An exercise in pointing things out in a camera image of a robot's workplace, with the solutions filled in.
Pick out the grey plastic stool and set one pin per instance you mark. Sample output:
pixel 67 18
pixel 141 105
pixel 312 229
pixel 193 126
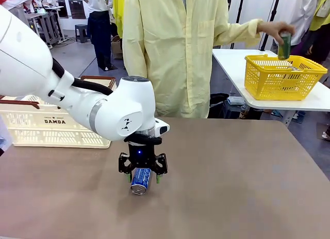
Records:
pixel 82 33

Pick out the green cider can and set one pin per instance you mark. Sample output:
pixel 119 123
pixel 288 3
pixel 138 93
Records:
pixel 284 48

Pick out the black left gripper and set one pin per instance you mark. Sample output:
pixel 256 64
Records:
pixel 141 156

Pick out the blue Pocari Sweat can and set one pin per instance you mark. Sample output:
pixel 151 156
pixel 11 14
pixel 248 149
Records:
pixel 140 179

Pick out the yellow plastic basket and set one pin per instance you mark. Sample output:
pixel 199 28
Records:
pixel 278 82

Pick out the black bag under table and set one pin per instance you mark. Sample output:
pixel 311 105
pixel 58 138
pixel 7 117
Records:
pixel 219 103

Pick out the brown board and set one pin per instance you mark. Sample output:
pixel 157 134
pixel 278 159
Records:
pixel 76 9

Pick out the brown paper bag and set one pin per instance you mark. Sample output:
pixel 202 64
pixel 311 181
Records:
pixel 117 48

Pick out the white side table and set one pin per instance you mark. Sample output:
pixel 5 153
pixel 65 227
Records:
pixel 232 69

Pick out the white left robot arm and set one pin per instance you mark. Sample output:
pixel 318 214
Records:
pixel 25 56

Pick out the cream plastic shopping basket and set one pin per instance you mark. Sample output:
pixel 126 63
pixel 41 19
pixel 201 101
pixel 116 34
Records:
pixel 51 133

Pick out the person's left hand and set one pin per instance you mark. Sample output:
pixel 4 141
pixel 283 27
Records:
pixel 276 27

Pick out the bystander in dark apron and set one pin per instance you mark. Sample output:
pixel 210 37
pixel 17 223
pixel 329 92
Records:
pixel 99 30

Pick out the person's right forearm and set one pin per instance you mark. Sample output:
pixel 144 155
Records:
pixel 134 58

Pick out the person's left forearm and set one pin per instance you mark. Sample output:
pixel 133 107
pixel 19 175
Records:
pixel 242 33

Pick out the white wet wipes pack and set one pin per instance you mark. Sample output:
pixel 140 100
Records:
pixel 236 100

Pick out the bystander in yellow vest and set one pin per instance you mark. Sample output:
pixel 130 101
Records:
pixel 321 15

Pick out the grey workbench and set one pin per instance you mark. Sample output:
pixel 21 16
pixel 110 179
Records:
pixel 49 25

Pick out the person in yellow coat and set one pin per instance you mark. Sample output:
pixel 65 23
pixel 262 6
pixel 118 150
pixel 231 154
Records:
pixel 175 56

